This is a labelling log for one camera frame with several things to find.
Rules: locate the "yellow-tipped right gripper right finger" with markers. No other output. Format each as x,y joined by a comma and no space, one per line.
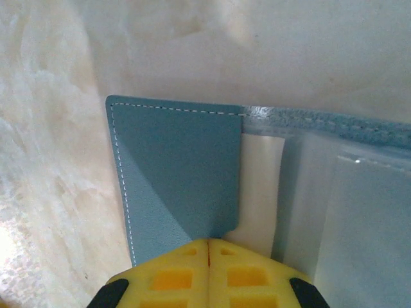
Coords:
253,279

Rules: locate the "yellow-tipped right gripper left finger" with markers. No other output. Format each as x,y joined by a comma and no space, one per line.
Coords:
167,279

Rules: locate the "blue card holder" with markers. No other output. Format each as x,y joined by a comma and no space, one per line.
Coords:
180,160

